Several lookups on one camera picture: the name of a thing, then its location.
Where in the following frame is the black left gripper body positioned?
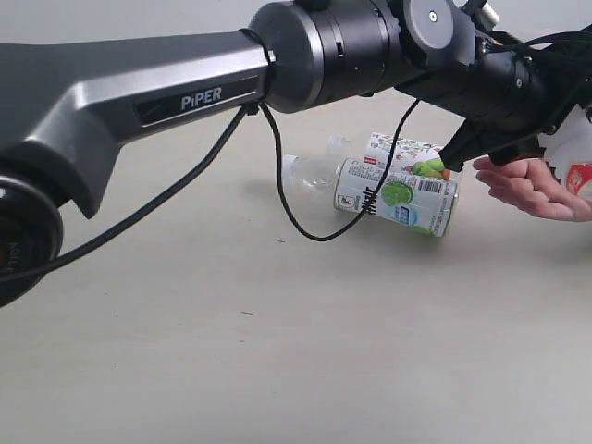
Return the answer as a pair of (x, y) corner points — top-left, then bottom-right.
(393, 43), (578, 134)

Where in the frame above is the clear bottle floral pear label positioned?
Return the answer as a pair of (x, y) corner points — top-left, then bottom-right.
(323, 132), (461, 182)

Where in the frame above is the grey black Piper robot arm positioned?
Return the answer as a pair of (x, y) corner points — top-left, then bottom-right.
(1, 1), (591, 304)

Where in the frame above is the clear bottle green lime label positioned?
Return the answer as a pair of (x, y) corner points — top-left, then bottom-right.
(281, 154), (459, 238)

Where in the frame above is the person's open bare hand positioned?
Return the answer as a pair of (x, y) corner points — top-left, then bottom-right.
(473, 157), (591, 223)

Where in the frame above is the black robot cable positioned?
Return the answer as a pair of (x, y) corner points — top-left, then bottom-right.
(0, 27), (592, 283)

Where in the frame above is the pink peach bottle black cap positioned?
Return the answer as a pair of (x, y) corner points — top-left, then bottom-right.
(538, 105), (591, 201)

